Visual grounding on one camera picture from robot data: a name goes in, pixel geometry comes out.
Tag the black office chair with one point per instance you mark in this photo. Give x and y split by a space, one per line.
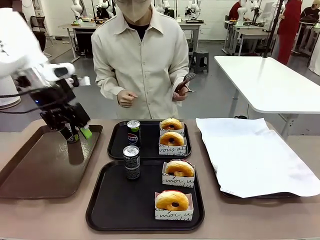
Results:
37 23

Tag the brown plastic serving tray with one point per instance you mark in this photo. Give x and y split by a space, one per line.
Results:
37 175

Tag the person in red sweater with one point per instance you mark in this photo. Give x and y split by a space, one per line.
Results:
233 11

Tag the person's right hand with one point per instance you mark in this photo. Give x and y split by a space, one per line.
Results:
126 98

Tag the person's right forearm beige sleeve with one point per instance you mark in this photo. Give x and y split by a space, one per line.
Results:
107 87

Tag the grey background work table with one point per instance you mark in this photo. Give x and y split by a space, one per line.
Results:
193 25
250 32
80 26

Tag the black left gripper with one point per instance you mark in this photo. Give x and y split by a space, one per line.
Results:
55 100

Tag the beige face mask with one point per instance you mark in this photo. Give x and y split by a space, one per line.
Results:
133 11

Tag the seated person in black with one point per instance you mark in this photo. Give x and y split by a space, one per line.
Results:
41 40

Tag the black stand pole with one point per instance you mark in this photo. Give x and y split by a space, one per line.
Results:
272 27

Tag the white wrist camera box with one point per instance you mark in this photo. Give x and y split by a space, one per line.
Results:
61 71

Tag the yellow frosted donut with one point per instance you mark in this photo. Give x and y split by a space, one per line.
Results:
172 150

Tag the person in red apron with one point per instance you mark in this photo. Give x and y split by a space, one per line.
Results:
288 27

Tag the black plastic serving tray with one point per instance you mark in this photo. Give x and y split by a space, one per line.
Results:
117 200
150 132

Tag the person's left forearm beige sleeve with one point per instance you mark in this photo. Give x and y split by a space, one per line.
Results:
185 71

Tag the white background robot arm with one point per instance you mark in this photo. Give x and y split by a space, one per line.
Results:
77 11
193 10
103 8
241 13

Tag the white paper sheet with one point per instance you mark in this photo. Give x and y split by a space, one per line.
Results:
250 155

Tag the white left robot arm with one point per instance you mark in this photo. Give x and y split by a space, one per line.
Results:
17 50

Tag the person's left hand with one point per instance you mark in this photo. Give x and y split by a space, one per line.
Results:
180 96

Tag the seated person with yellow cap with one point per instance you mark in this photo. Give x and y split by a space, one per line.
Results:
310 17

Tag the dark paper-lined serving tray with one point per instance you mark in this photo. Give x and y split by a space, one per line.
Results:
262 195

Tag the white side table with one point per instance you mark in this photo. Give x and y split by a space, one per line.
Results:
270 80

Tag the grey plastic stool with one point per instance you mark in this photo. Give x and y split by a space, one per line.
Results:
200 61

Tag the silver metal tongs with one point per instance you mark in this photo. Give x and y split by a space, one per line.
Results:
187 79

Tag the person's torso beige shirt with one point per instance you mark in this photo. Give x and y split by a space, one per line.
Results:
140 62

